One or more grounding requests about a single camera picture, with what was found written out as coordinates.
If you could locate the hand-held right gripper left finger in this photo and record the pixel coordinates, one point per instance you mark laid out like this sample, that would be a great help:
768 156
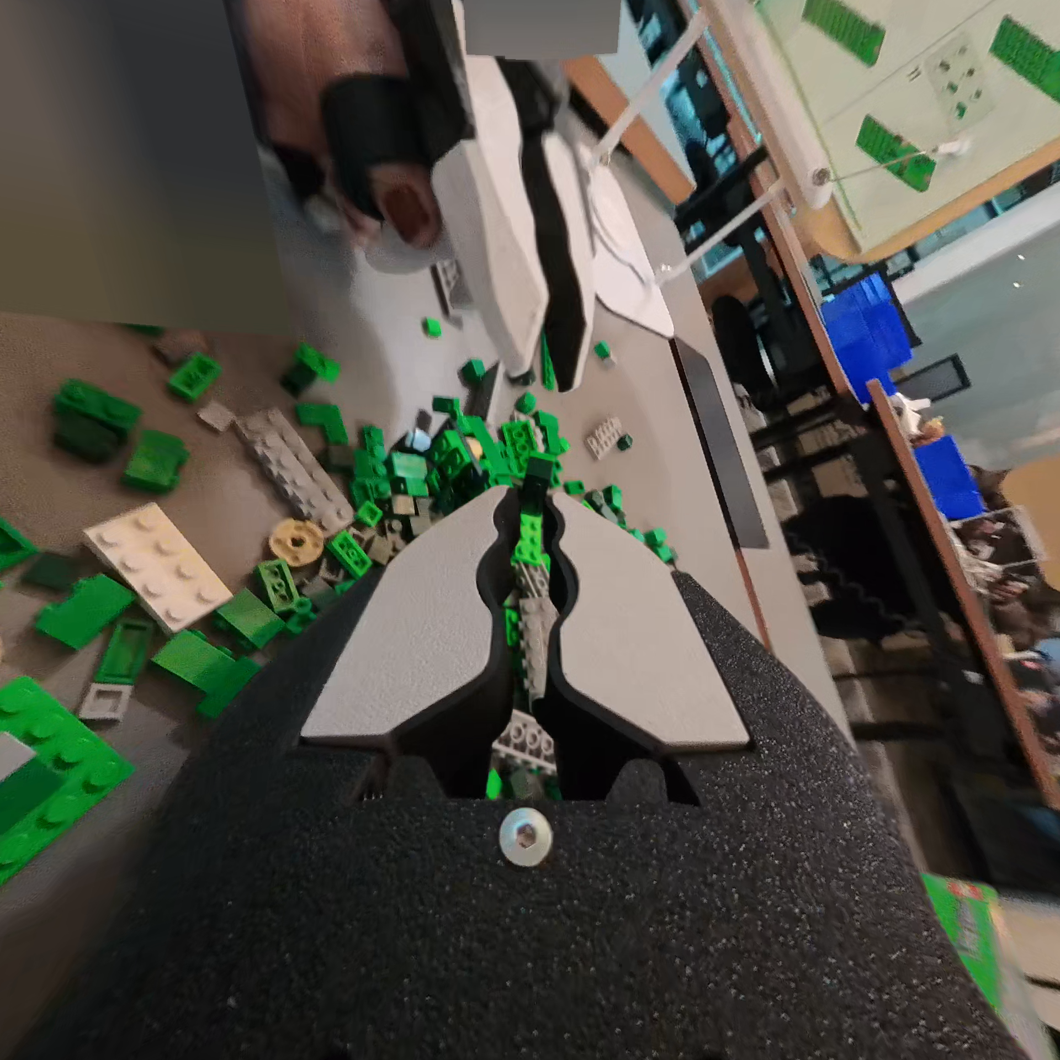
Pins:
414 646

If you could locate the white brick plate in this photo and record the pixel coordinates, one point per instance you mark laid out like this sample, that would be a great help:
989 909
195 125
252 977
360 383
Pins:
157 563

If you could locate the long grey brick plate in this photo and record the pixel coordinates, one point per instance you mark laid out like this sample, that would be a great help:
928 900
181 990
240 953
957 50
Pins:
294 468

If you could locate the blue storage bin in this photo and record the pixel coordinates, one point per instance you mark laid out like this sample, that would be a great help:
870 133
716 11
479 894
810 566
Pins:
948 476
865 331

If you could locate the tan round brick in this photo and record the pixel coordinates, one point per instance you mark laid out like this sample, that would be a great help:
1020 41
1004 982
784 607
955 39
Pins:
296 542

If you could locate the pale green instruction sheet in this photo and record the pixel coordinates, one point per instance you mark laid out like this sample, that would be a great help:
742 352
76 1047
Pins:
936 108

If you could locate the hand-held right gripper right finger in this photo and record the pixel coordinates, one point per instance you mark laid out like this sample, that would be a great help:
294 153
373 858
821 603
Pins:
638 646

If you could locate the green and grey brick assembly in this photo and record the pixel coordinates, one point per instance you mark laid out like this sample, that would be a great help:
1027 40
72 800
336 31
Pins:
534 580

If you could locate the wooden shelf rack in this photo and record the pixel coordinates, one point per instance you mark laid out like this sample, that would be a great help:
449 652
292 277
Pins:
952 513

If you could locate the black flat panel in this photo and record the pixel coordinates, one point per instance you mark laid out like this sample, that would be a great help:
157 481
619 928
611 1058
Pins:
720 447

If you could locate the grey desk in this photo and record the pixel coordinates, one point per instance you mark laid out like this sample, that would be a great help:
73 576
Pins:
66 497

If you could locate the person's left hand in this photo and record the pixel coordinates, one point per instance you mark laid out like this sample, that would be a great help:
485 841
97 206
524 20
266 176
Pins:
315 50

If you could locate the white rod stand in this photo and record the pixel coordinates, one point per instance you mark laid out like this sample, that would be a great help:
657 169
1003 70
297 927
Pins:
745 124

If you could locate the pile of green building bricks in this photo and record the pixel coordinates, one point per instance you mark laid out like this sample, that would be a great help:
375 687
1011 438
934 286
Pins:
397 488

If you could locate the large green baseplate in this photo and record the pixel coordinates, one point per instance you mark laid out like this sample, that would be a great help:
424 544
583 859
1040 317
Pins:
58 770

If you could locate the small grey brick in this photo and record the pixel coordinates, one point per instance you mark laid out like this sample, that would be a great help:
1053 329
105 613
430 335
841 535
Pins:
603 436

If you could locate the white flat stand base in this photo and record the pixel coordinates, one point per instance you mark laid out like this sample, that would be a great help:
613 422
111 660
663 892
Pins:
633 265

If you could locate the green cardboard box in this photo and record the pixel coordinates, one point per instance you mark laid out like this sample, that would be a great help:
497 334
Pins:
985 961

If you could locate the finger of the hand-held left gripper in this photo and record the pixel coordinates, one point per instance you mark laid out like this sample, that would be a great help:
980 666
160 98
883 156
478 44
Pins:
505 248
571 273

